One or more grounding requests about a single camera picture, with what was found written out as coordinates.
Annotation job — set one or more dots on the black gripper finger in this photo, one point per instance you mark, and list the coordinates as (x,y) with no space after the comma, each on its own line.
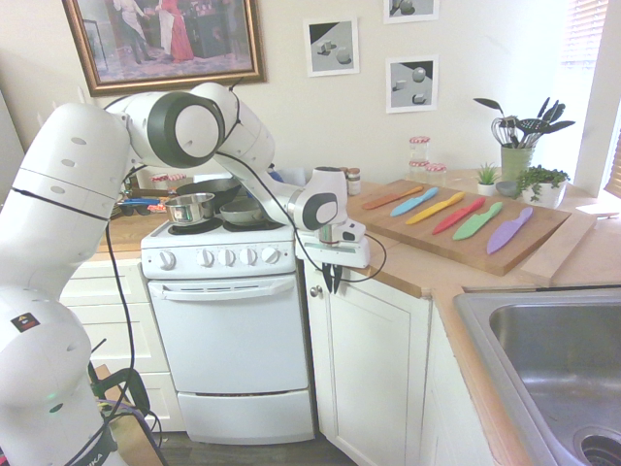
(338,277)
(329,277)

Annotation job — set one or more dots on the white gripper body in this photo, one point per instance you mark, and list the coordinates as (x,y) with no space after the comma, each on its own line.
(339,253)

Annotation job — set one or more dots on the white cabinet door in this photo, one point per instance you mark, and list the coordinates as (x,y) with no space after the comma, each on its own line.
(373,369)

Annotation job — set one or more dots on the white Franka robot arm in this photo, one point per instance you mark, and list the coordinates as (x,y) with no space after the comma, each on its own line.
(63,194)

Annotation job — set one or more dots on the metal cabinet door knob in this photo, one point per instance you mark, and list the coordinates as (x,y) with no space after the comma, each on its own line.
(316,291)

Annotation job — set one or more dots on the white base cabinet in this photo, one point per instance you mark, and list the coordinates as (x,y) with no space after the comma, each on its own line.
(451,398)

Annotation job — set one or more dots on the white drawer cabinet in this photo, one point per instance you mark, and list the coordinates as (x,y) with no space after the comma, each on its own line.
(145,330)

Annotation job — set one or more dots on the white stove knob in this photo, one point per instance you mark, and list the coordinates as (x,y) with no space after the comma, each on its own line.
(270,254)
(226,256)
(167,260)
(249,256)
(207,257)

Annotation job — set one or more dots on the orange plastic knife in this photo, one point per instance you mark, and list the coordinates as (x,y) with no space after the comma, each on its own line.
(388,199)

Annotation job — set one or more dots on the blue plastic knife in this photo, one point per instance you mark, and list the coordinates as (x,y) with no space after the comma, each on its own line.
(412,204)

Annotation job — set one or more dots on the white plastic container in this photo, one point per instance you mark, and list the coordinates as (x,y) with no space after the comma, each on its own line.
(293,176)

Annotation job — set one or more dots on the yellow plastic knife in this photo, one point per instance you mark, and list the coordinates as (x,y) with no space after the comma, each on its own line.
(434,209)

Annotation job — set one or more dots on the grey bowl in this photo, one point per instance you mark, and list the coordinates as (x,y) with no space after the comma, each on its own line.
(240,212)

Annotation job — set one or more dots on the glass jar red checkered lid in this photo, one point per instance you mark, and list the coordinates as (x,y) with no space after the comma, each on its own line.
(418,171)
(435,172)
(162,179)
(419,145)

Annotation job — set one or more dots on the white stove with oven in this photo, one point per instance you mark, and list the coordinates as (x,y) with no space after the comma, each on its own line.
(233,340)

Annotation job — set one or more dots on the red plastic knife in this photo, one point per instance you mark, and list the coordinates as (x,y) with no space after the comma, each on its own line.
(458,216)

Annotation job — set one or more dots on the green plastic knife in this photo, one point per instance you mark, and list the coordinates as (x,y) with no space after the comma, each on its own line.
(475,223)

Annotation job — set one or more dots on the large wooden cutting board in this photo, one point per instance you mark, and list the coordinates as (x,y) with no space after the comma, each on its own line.
(485,247)

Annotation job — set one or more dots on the stainless steel pot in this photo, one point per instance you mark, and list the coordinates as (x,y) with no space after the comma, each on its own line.
(186,211)

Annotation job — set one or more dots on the small succulent white pot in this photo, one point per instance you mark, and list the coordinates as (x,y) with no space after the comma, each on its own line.
(486,187)

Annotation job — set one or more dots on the purple plastic knife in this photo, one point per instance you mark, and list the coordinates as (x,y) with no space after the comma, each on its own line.
(507,235)

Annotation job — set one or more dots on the small grey dish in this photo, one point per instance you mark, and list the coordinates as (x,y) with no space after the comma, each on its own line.
(508,189)

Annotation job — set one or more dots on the grey print with sphere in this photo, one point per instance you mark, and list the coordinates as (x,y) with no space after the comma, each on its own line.
(412,85)

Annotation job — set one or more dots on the green utensil holder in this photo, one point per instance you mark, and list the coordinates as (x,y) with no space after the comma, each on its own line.
(516,162)

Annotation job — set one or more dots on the metal whisk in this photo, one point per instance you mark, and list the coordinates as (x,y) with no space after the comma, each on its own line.
(501,131)

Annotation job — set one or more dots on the grey print with cube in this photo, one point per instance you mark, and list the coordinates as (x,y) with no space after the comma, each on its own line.
(332,48)

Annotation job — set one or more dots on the trailing plant white pot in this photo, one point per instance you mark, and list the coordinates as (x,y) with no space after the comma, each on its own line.
(543,187)

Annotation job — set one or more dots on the light wooden plank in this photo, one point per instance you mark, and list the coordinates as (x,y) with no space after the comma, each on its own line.
(558,257)

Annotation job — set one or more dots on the black clamp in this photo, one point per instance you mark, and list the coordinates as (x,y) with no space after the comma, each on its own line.
(133,383)

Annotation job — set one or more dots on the black slotted spoon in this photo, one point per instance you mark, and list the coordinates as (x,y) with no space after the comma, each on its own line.
(528,127)

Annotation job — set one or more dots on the stainless steel sink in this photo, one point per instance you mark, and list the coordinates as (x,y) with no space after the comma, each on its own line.
(558,349)

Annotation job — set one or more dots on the gold framed painting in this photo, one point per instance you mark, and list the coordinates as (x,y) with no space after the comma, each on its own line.
(194,48)

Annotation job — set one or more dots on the grey print cut off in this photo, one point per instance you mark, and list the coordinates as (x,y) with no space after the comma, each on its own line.
(412,9)

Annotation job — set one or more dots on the black slotted turner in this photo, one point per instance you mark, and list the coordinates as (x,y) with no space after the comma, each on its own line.
(553,110)

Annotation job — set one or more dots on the white window blind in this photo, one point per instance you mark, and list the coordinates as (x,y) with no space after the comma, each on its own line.
(582,29)

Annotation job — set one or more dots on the white grey wrist camera box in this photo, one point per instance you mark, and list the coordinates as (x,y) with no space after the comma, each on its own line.
(351,232)

